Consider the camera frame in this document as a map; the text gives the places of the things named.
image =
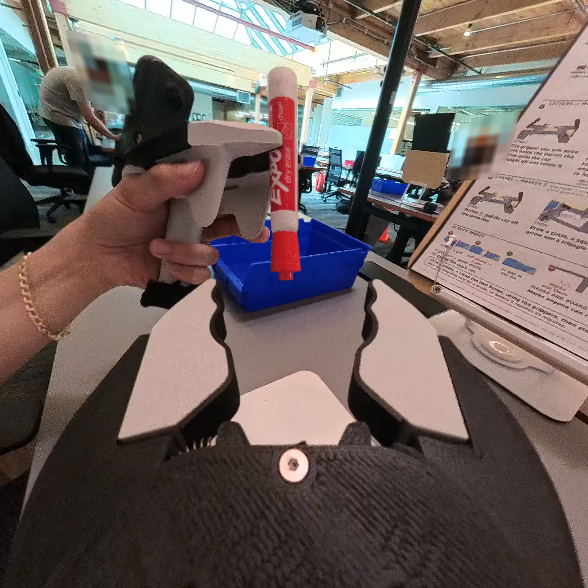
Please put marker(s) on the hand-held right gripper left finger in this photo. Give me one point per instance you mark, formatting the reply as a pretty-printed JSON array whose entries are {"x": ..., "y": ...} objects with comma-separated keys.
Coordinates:
[{"x": 179, "y": 372}]

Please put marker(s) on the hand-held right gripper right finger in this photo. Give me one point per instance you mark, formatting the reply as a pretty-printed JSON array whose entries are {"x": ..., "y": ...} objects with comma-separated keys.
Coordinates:
[{"x": 409, "y": 372}]

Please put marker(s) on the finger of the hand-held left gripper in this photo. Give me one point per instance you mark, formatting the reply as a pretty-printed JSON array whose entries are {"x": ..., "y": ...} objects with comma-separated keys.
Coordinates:
[
  {"x": 229, "y": 138},
  {"x": 248, "y": 202}
]

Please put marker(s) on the red dry erase marker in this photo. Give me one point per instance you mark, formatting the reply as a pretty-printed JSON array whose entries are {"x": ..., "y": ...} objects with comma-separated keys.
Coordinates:
[{"x": 284, "y": 115}]

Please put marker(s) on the red marker cap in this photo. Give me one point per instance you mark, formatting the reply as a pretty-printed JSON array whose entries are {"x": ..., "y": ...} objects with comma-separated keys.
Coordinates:
[{"x": 285, "y": 257}]

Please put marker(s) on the blue plastic bin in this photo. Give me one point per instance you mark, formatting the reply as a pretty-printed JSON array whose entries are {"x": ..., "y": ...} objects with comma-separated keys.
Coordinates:
[{"x": 321, "y": 271}]

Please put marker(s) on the small white whiteboard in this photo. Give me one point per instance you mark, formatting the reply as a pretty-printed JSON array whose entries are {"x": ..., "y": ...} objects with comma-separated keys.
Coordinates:
[{"x": 294, "y": 404}]

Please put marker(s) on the person's left forearm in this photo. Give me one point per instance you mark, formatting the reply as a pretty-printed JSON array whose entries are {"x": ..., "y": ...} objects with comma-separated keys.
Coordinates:
[{"x": 18, "y": 330}]

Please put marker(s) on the person's left hand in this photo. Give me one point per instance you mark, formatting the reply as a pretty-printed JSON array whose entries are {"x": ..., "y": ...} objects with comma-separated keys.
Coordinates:
[{"x": 115, "y": 234}]

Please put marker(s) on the black mesh office chair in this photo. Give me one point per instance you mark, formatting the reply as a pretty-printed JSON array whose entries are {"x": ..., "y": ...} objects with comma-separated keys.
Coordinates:
[{"x": 335, "y": 170}]

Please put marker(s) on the instruction sheet on stand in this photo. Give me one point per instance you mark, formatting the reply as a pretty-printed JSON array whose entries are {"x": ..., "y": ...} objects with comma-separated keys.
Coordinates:
[{"x": 528, "y": 367}]

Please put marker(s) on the ceiling projector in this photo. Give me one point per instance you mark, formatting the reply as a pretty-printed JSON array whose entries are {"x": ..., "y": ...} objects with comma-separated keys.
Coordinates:
[{"x": 305, "y": 23}]

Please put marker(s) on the small blue bin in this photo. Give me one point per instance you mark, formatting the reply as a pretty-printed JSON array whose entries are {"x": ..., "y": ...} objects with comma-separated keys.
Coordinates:
[{"x": 388, "y": 186}]

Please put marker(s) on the black pillar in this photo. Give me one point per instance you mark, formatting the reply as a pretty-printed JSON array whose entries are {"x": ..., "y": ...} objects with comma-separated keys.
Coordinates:
[{"x": 381, "y": 115}]

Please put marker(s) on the printed instruction sheet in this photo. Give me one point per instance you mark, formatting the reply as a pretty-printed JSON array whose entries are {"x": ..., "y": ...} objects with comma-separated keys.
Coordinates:
[{"x": 528, "y": 229}]

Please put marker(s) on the black monitor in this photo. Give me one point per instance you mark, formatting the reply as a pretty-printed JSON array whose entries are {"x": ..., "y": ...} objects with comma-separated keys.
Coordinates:
[{"x": 432, "y": 131}]

